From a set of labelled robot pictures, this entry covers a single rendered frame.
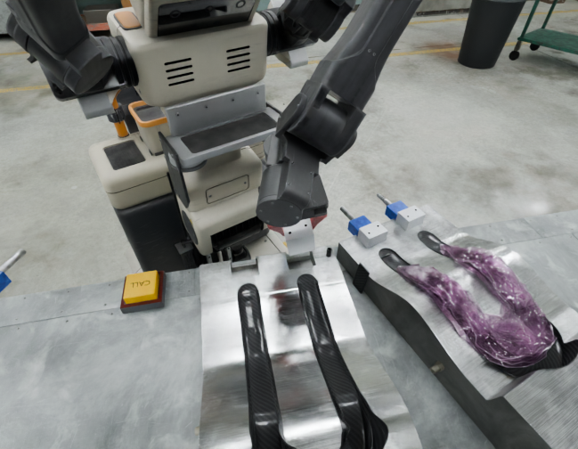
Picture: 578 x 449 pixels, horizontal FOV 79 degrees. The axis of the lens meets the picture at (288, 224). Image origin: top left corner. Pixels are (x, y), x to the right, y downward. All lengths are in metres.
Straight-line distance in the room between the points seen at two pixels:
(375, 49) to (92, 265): 1.84
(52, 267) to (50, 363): 1.41
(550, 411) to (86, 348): 0.74
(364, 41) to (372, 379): 0.43
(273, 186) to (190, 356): 0.39
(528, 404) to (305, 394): 0.30
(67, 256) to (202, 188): 1.41
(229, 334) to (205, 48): 0.52
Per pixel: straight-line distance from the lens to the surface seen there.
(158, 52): 0.72
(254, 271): 0.69
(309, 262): 0.71
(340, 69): 0.41
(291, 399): 0.52
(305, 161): 0.43
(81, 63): 0.56
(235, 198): 0.95
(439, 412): 0.68
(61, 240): 2.29
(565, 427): 0.63
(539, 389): 0.63
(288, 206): 0.41
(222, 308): 0.62
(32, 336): 0.84
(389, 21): 0.44
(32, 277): 2.18
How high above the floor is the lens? 1.41
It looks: 44 degrees down
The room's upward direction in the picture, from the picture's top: straight up
